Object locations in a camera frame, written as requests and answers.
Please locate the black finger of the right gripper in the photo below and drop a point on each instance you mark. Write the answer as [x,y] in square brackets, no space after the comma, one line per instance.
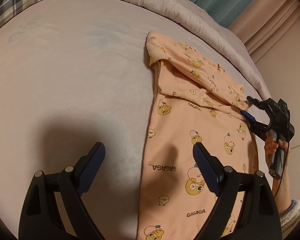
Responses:
[259,104]
[255,126]

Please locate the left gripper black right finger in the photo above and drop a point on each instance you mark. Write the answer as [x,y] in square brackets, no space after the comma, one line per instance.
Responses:
[258,217]

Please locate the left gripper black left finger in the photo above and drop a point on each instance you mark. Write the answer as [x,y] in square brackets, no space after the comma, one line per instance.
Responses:
[40,217]

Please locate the peach duck print garment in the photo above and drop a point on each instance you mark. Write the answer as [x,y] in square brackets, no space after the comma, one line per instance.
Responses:
[195,100]

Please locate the person's right forearm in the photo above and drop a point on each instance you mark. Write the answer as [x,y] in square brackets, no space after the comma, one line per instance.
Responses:
[288,208]

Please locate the person's right hand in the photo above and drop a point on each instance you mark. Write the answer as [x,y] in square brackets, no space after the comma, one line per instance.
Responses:
[270,147]

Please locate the pink curtain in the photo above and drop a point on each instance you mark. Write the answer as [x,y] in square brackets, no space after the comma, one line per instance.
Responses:
[263,22]

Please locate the pale pink folded duvet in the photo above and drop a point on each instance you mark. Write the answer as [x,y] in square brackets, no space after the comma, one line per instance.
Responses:
[197,21]

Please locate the pale pink bed sheet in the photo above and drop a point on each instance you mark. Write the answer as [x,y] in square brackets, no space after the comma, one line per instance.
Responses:
[72,73]

